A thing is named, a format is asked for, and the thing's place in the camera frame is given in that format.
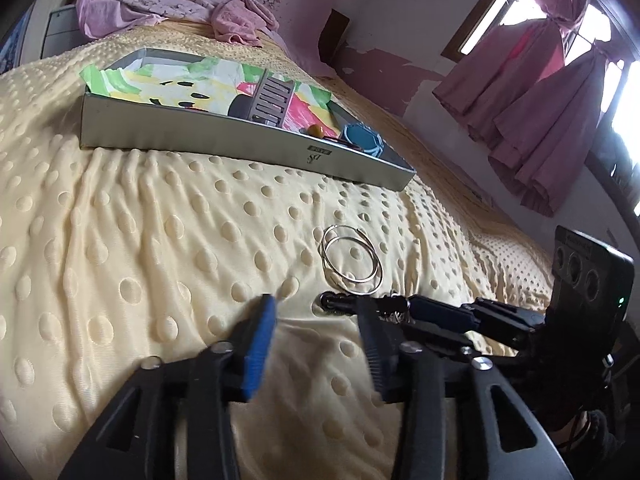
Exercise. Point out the dark wooden headboard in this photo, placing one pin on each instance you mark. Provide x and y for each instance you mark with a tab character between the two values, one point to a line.
334	35

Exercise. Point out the blue smartwatch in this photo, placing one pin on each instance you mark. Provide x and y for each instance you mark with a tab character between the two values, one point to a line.
362	139

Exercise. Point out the small purple object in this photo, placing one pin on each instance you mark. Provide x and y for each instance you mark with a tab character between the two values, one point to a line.
240	106

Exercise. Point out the pink crumpled towel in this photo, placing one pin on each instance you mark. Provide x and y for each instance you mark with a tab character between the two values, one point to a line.
240	17

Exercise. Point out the beige hair claw clip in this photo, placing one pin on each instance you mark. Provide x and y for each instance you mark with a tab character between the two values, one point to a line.
274	100

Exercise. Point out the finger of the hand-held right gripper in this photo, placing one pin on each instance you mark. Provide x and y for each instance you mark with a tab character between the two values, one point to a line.
450	312
450	340

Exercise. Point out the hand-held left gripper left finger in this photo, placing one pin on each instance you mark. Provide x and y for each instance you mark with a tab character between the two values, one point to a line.
257	345

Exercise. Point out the colourful paper sheet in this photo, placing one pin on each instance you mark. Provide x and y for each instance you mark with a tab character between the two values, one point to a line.
165	85

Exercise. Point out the grey shallow box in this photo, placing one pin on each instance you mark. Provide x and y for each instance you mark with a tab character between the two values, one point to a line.
200	132

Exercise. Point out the white drawer cabinet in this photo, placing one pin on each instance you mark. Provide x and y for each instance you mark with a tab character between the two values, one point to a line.
62	32

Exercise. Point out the pink window curtains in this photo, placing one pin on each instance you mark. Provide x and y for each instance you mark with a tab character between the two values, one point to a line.
500	5

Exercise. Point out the silver hoop earring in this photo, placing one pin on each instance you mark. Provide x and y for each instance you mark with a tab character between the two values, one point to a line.
381	272
324	247

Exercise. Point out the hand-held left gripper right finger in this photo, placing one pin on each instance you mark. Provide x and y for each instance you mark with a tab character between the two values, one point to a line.
372	347

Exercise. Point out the yellow dotted blanket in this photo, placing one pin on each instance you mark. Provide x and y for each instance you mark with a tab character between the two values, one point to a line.
150	260

